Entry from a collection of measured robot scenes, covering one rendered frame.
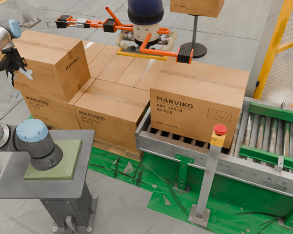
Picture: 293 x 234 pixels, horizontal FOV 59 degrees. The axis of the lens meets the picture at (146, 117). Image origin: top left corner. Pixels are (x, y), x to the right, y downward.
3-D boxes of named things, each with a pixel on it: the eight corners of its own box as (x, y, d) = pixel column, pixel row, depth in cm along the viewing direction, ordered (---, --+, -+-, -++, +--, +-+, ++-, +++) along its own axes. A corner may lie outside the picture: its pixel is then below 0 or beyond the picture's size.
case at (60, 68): (90, 77, 254) (82, 39, 225) (67, 103, 228) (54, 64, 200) (40, 65, 271) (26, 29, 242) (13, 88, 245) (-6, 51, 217)
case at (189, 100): (237, 112, 212) (249, 71, 183) (229, 149, 186) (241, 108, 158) (167, 95, 229) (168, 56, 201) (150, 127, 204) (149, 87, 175)
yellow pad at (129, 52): (169, 53, 174) (169, 46, 171) (166, 61, 167) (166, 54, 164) (121, 47, 182) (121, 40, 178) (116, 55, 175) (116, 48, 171)
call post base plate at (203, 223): (210, 210, 212) (211, 208, 210) (206, 227, 202) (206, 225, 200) (192, 203, 216) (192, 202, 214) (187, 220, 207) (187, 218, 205)
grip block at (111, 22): (119, 26, 181) (118, 18, 177) (114, 33, 175) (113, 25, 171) (108, 25, 183) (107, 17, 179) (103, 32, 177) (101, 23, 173)
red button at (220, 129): (227, 130, 139) (228, 125, 136) (224, 139, 135) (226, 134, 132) (214, 126, 141) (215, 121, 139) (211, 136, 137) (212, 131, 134)
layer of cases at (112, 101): (173, 87, 301) (175, 57, 272) (139, 152, 237) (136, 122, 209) (84, 67, 336) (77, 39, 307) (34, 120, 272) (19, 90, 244)
